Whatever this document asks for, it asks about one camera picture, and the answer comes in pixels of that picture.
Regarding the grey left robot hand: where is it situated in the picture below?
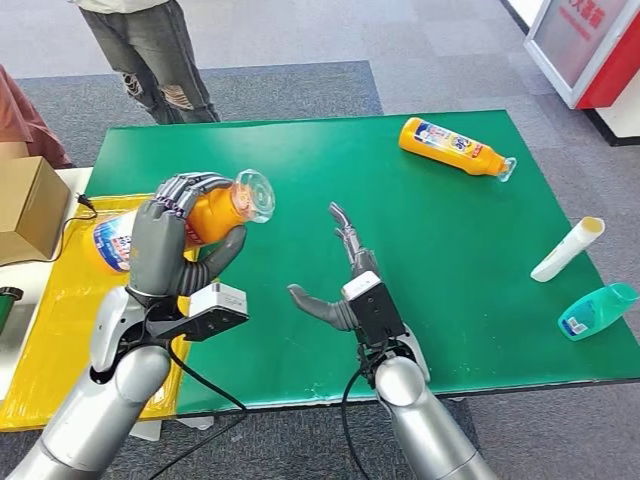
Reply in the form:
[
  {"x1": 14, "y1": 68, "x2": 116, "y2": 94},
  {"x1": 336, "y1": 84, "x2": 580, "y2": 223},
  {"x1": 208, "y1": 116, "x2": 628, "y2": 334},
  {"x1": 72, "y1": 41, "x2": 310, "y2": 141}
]
[{"x1": 127, "y1": 172, "x2": 248, "y2": 301}]

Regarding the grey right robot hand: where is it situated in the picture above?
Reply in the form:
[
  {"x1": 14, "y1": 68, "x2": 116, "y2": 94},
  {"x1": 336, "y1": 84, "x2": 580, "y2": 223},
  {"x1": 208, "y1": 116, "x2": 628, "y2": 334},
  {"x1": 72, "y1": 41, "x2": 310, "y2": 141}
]
[{"x1": 287, "y1": 201, "x2": 381, "y2": 333}]

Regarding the orange detergent bottle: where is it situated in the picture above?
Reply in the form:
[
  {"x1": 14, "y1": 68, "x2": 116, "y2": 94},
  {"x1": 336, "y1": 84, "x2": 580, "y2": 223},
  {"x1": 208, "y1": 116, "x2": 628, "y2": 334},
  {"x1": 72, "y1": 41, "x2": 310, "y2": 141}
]
[
  {"x1": 398, "y1": 117, "x2": 518, "y2": 184},
  {"x1": 82, "y1": 168, "x2": 276, "y2": 276}
]

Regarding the orange detergent bottle, front label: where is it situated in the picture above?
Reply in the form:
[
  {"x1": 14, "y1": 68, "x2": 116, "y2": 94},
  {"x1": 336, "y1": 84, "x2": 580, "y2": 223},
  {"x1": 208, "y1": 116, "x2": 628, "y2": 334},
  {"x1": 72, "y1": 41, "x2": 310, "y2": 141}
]
[{"x1": 398, "y1": 117, "x2": 518, "y2": 184}]

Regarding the white tube bottle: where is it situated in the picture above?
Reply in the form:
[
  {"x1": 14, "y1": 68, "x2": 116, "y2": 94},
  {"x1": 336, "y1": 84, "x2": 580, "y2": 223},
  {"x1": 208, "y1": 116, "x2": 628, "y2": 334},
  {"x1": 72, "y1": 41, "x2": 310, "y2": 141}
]
[{"x1": 530, "y1": 216, "x2": 606, "y2": 284}]

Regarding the teal plastic bottle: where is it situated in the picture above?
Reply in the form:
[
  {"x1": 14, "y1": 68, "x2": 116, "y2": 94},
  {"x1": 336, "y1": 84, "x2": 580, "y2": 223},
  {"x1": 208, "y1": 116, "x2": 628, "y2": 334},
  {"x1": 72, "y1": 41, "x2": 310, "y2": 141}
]
[{"x1": 557, "y1": 282, "x2": 640, "y2": 343}]

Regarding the yellow plastic sheet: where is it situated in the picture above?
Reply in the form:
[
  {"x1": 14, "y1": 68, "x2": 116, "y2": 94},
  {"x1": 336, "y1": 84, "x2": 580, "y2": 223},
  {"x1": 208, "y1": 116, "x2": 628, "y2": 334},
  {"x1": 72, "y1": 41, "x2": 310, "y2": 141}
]
[{"x1": 0, "y1": 193, "x2": 201, "y2": 433}]

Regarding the cardboard box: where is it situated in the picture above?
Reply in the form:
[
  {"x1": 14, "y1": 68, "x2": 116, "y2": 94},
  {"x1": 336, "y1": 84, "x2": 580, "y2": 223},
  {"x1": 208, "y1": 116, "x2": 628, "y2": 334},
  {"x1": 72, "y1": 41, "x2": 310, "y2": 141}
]
[{"x1": 0, "y1": 156, "x2": 72, "y2": 264}]

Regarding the white side table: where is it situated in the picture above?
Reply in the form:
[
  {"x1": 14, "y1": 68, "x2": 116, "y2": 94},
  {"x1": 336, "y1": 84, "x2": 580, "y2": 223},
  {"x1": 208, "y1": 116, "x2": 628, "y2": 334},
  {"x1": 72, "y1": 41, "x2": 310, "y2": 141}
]
[{"x1": 0, "y1": 166, "x2": 94, "y2": 401}]

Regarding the standing person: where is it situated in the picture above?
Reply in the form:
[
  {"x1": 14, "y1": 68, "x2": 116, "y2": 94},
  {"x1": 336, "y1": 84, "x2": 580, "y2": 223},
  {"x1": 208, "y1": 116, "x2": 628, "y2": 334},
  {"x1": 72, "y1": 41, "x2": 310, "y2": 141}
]
[{"x1": 69, "y1": 0, "x2": 221, "y2": 126}]

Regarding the green and black container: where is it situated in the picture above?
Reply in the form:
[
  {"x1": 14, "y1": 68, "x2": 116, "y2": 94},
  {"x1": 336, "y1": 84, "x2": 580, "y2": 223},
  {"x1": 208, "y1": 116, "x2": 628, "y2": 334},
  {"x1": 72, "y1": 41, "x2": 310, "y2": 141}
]
[{"x1": 0, "y1": 286, "x2": 24, "y2": 337}]

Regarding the seated person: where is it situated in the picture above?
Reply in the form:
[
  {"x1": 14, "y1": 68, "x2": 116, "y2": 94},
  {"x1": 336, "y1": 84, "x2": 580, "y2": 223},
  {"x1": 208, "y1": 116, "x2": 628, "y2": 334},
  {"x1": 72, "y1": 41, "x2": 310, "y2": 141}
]
[{"x1": 0, "y1": 64, "x2": 74, "y2": 170}]

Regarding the red and white sign stand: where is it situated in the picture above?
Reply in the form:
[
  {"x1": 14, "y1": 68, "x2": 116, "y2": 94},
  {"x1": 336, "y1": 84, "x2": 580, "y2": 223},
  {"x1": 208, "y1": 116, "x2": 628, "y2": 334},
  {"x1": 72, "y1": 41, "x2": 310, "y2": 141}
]
[{"x1": 523, "y1": 0, "x2": 640, "y2": 111}]

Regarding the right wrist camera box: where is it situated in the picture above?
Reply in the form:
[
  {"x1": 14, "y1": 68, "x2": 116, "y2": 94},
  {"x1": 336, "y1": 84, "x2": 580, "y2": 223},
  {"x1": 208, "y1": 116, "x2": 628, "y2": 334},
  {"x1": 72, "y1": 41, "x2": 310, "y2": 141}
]
[{"x1": 341, "y1": 270, "x2": 407, "y2": 350}]

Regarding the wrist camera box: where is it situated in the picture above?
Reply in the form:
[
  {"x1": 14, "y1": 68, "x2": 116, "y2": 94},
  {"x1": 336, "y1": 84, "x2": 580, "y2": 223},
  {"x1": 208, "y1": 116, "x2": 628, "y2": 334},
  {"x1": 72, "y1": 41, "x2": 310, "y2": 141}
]
[
  {"x1": 341, "y1": 270, "x2": 407, "y2": 350},
  {"x1": 147, "y1": 282, "x2": 250, "y2": 343}
]

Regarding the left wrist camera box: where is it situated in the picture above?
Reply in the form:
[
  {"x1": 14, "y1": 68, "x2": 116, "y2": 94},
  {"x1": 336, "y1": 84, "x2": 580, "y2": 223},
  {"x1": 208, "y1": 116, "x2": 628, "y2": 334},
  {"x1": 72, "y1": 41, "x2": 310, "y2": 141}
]
[{"x1": 147, "y1": 282, "x2": 250, "y2": 343}]

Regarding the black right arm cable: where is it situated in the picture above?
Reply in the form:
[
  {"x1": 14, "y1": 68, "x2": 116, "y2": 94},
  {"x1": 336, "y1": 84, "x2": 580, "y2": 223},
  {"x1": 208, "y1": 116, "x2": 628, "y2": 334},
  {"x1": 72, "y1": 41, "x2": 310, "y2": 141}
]
[{"x1": 340, "y1": 344, "x2": 383, "y2": 480}]

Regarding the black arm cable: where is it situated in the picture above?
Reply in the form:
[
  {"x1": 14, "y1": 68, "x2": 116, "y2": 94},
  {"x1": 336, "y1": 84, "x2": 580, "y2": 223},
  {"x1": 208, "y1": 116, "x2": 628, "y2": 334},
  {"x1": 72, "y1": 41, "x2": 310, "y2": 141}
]
[
  {"x1": 145, "y1": 339, "x2": 249, "y2": 480},
  {"x1": 340, "y1": 344, "x2": 383, "y2": 480}
]

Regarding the black power cable with plug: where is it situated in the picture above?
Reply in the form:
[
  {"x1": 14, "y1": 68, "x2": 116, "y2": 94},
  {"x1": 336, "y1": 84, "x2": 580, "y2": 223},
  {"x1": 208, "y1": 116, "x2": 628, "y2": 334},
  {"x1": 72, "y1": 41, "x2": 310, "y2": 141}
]
[{"x1": 0, "y1": 192, "x2": 99, "y2": 268}]

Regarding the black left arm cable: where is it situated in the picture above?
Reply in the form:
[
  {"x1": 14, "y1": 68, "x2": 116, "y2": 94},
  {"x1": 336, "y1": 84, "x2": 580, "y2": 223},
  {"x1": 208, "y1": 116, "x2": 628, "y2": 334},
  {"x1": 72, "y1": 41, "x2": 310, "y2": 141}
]
[{"x1": 145, "y1": 339, "x2": 249, "y2": 480}]

